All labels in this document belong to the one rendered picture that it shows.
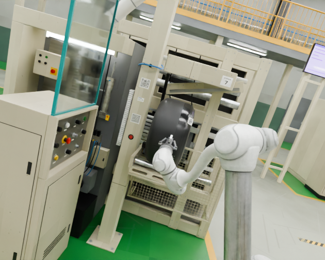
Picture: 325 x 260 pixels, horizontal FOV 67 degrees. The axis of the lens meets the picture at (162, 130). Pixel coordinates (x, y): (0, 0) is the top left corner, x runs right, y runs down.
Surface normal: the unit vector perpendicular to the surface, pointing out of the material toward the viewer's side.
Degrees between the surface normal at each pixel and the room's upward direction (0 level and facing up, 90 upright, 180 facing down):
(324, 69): 90
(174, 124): 62
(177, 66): 90
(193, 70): 90
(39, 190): 90
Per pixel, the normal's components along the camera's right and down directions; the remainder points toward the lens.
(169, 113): 0.08, -0.48
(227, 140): -0.68, -0.15
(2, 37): 0.00, 0.25
